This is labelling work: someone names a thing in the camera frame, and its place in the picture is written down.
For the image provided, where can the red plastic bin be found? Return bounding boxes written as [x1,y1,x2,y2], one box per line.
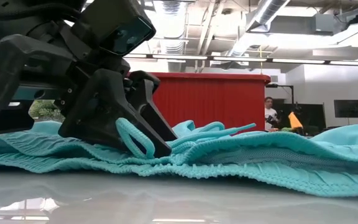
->
[128,71,272,135]

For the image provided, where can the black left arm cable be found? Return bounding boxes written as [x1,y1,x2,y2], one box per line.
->
[0,3,85,22]

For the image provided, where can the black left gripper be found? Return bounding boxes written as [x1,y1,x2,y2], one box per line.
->
[0,18,130,135]

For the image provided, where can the teal drawstring shorts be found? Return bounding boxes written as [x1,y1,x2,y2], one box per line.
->
[0,119,358,198]

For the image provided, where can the person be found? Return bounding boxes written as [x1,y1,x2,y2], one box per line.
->
[264,96,283,131]

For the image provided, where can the orange cloth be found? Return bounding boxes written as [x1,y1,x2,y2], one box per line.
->
[287,111,304,130]

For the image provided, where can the black monitor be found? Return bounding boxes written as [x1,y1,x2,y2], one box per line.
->
[333,99,358,119]

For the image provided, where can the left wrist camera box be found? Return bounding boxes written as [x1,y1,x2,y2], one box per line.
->
[70,0,157,57]

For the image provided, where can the large black screen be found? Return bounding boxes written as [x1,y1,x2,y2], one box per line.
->
[275,102,327,136]

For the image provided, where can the ribbed silver duct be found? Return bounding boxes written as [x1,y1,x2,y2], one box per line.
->
[154,0,196,55]

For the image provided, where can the green potted plant patterned pot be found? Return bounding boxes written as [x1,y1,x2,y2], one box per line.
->
[29,99,65,123]

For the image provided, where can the long ceiling light strip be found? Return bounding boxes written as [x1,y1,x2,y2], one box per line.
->
[122,53,358,67]

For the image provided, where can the silver spiral ventilation duct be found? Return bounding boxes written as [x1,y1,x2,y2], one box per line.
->
[227,0,291,57]

